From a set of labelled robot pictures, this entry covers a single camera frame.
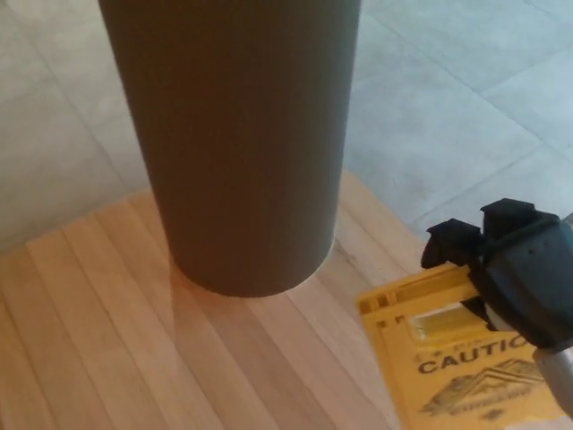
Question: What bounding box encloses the brown round pillar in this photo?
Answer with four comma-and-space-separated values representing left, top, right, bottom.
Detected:
97, 0, 362, 299

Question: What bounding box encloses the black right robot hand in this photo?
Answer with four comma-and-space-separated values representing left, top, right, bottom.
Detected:
421, 196, 573, 350

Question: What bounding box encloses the yellow caution sign board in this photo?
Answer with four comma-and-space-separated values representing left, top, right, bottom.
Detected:
356, 262, 560, 430

